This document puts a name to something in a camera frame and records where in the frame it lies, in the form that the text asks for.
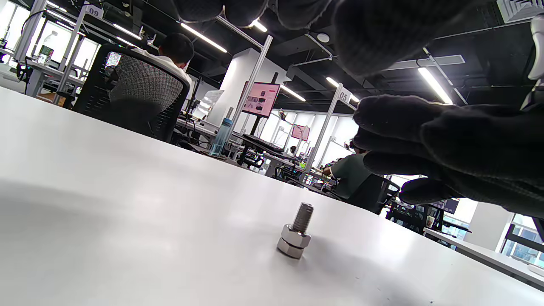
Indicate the person's right hand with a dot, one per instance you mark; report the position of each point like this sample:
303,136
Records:
476,148

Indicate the white desk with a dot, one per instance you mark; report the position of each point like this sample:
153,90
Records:
480,255
46,68

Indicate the blue water bottle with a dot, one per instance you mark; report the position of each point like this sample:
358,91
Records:
221,136

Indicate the silver hex nut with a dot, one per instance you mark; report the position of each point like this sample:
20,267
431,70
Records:
295,236

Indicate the aluminium post with number sign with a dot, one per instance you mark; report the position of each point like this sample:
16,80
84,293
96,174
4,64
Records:
325,123
94,11

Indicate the small monitor with pink screen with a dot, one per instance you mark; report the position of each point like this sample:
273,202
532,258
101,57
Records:
300,132

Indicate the ceiling light strips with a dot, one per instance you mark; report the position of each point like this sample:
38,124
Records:
204,37

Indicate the round ceiling sensor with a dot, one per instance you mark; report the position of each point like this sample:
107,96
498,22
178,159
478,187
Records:
323,38

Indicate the black mesh office chair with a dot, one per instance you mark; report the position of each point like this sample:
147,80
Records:
140,85

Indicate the paper cup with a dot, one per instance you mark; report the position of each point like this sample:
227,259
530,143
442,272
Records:
430,222

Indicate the person's left hand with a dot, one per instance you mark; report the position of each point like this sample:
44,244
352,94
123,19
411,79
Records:
374,34

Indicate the aluminium frame post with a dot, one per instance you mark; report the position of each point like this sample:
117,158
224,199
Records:
29,29
255,76

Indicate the black keyboard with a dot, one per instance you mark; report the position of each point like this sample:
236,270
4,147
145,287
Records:
263,143

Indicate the white ceiling air vent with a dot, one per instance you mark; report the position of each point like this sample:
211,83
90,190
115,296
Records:
520,10

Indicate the clear bottle with green label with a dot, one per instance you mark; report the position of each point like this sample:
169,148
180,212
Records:
46,53

